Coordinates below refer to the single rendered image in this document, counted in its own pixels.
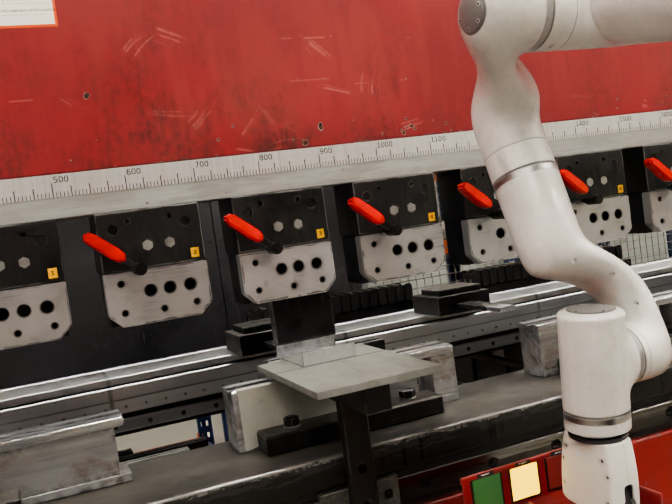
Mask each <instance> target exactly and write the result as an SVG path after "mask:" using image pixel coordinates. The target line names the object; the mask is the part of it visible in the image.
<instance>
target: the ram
mask: <svg viewBox="0 0 672 504"><path fill-rule="evenodd" d="M54 1H55V7H56V14H57V20H58V26H55V27H29V28H3V29H0V180H5V179H14V178H24V177H33V176H43V175H52V174H62V173H72V172H81V171H91V170H100V169H110V168H119V167H129V166H138V165H148V164H157V163H167V162H177V161H186V160H196V159H205V158H215V157H224V156H234V155H243V154H253V153H262V152H272V151H282V150H291V149H301V148H310V147H320V146H329V145H339V144H348V143H358V142H367V141H377V140H387V139H396V138H406V137H415V136H425V135H434V134H444V133H453V132H463V131H472V130H473V127H472V121H471V105H472V99H473V94H474V90H475V85H476V80H477V67H476V64H475V62H474V60H473V58H472V56H471V54H470V53H469V51H468V49H467V47H466V45H465V43H464V41H463V39H462V36H461V33H460V30H459V25H458V8H459V4H460V1H461V0H54ZM519 59H520V60H521V61H522V63H523V64H524V65H525V66H526V68H527V69H528V70H529V72H530V73H531V75H532V76H533V78H534V80H535V82H536V85H537V87H538V90H539V95H540V119H541V123H549V122H558V121H568V120H578V119H587V118H597V117H606V116H616V115H625V114H635V113H644V112H654V111H663V110H672V41H670V42H658V43H646V44H634V45H625V46H618V47H609V48H596V49H581V50H564V51H547V52H529V53H524V54H522V55H521V56H520V57H519ZM548 142H549V145H550V148H551V150H552V153H553V156H554V157H559V156H567V155H575V154H583V153H591V152H599V151H607V150H615V149H621V150H623V149H629V148H635V147H640V146H647V145H655V144H663V143H671V142H672V127H664V128H655V129H646V130H638V131H629V132H620V133H612V134H603V135H594V136H585V137H577V138H568V139H559V140H551V141H548ZM479 166H485V163H484V160H483V157H482V155H481V152H480V149H473V150H464V151H455V152H447V153H438V154H429V155H420V156H412V157H403V158H394V159H386V160H377V161H368V162H360V163H351V164H342V165H334V166H325V167H316V168H308V169H299V170H290V171H282V172H273V173H264V174H255V175H247V176H238V177H229V178H221V179H212V180H203V181H195V182H186V183H177V184H169V185H160V186H151V187H143V188H134V189H125V190H117V191H108V192H99V193H91V194H82V195H73V196H64V197H56V198H47V199H38V200H30V201H21V202H12V203H4V204H0V226H7V225H15V224H23V223H31V222H39V221H47V220H56V221H62V220H70V219H78V218H85V217H91V216H93V215H95V214H103V213H111V212H119V211H127V210H135V209H143V208H151V207H159V206H167V205H175V204H183V203H191V202H197V203H205V202H213V201H220V200H224V199H228V198H231V197H239V196H247V195H255V194H263V193H271V192H279V191H287V190H295V189H303V188H311V187H319V186H321V187H322V188H324V187H332V186H338V185H342V184H347V183H352V182H359V181H367V180H375V179H383V178H391V177H399V176H407V175H415V174H423V173H431V172H432V173H433V174H435V173H441V172H447V171H452V170H457V169H463V168H471V167H479Z"/></svg>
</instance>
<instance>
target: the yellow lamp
mask: <svg viewBox="0 0 672 504"><path fill-rule="evenodd" d="M510 476H511V484H512V492H513V499H514V501H517V500H520V499H523V498H526V497H529V496H532V495H535V494H538V493H540V487H539V479H538V471H537V463H536V462H533V463H530V464H527V465H524V466H520V467H517V468H514V469H510Z"/></svg>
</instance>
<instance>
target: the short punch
mask: <svg viewBox="0 0 672 504"><path fill-rule="evenodd" d="M268 306H269V313H270V320H271V327H272V334H273V341H274V345H276V351H277V358H280V357H285V356H290V355H294V354H299V353H303V352H308V351H312V350H317V349H322V348H327V347H331V346H336V345H335V338H334V334H336V331H335V323H334V316H333V309H332V302H331V295H330V290H328V291H327V292H322V293H317V294H311V295H305V296H300V297H294V298H289V299H283V300H277V301H272V302H268Z"/></svg>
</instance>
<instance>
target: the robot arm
mask: <svg viewBox="0 0 672 504"><path fill-rule="evenodd" d="M458 25H459V30H460V33H461V36H462V39H463V41H464V43H465V45H466V47H467V49H468V51H469V53H470V54H471V56H472V58H473V60H474V62H475V64H476V67H477V80H476V85H475V90H474V94H473V99H472V105H471V121H472V127H473V131H474V134H475V137H476V140H477V143H478V146H479V149H480V152H481V155H482V157H483V160H484V163H485V166H486V168H487V171H488V174H489V177H490V180H491V182H492V185H493V188H494V191H495V194H496V196H497V199H498V202H499V205H500V207H501V210H502V213H503V215H504V218H505V221H506V224H507V226H508V229H509V232H510V234H511V237H512V240H513V243H514V245H515V248H516V251H517V254H518V256H519V259H520V261H521V263H522V265H523V266H524V268H525V270H526V271H527V272H528V273H529V274H530V275H532V276H533V277H536V278H539V279H545V280H553V281H559V282H564V283H568V284H571V285H574V286H576V287H578V288H580V289H582V290H584V291H585V292H587V293H588V294H589V295H591V296H592V297H593V298H594V299H595V300H596V301H597V302H598V303H599V304H580V305H574V306H569V307H566V308H563V309H561V310H560V311H559V312H558V313H557V315H556V319H557V333H558V348H559V362H560V376H561V391H562V405H563V420H564V427H565V431H564V437H563V445H562V487H563V493H564V495H565V496H566V497H567V498H568V499H569V500H571V501H572V502H574V503H576V504H640V492H639V481H638V473H637V466H636V460H635V455H634V451H633V446H632V442H631V439H630V438H629V437H628V435H629V430H630V429H631V428H632V418H631V401H630V391H631V388H632V386H633V384H634V383H637V382H641V381H644V380H648V379H651V378H654V377H656V376H658V375H660V374H662V373H664V372H665V371H666V370H667V369H668V368H669V367H670V365H671V362H672V345H671V341H670V337H669V334H668V331H667V329H666V326H665V323H664V321H663V319H662V316H661V314H660V311H659V309H658V307H657V305H656V303H655V301H654V298H653V296H652V294H651V293H650V291H649V289H648V287H647V286H646V284H645V283H644V281H643V280H642V279H641V277H640V276H639V275H638V274H637V273H636V272H635V271H634V270H633V269H632V268H631V267H630V266H629V265H627V264H626V263H625V262H623V261H622V260H621V259H619V258H617V257H616V256H614V255H613V254H611V253H609V252H608V251H606V250H604V249H602V248H600V247H598V246H596V245H595V244H593V243H592V242H590V241H589V240H588V239H587V238H586V237H585V236H584V234H583V233H582V231H581V228H580V226H579V223H578V221H577V218H576V215H575V212H574V210H573V207H572V204H571V202H570V199H569V196H568V193H567V191H566V188H565V185H564V182H563V180H562V177H561V174H560V172H559V169H558V166H557V164H556V161H555V158H554V156H553V153H552V150H551V148H550V145H549V142H548V140H547V137H546V135H545V132H544V129H543V126H542V123H541V119H540V95H539V90H538V87H537V85H536V82H535V80H534V78H533V76H532V75H531V73H530V72H529V70H528V69H527V68H526V66H525V65H524V64H523V63H522V61H521V60H520V59H519V57H520V56H521V55H522V54H524V53H529V52H547V51H564V50H581V49H596V48H609V47H618V46H625V45H634V44H646V43H658V42H670V41H672V0H461V1H460V4H459V8H458Z"/></svg>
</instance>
